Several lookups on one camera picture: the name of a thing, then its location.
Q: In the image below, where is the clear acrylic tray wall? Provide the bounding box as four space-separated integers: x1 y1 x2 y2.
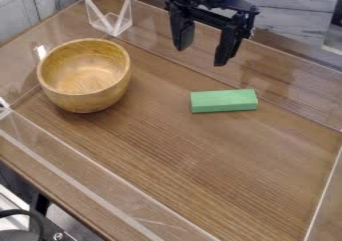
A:
0 98 219 241

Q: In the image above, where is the clear acrylic corner bracket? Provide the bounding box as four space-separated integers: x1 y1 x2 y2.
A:
84 0 132 37

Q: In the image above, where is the black metal base plate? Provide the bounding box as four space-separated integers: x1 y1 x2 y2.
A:
43 218 77 241

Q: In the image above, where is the black cable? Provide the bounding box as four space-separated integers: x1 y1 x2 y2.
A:
0 208 47 241

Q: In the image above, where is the green rectangular block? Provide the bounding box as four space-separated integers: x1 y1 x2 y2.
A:
190 89 258 113

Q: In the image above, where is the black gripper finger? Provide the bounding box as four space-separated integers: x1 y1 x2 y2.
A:
214 27 243 67
170 5 195 51

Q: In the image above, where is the brown wooden bowl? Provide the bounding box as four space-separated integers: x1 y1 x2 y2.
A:
36 38 132 113

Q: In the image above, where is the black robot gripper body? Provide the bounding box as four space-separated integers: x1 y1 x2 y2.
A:
164 0 260 33

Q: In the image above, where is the black table leg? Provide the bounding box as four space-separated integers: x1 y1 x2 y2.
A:
32 193 51 216

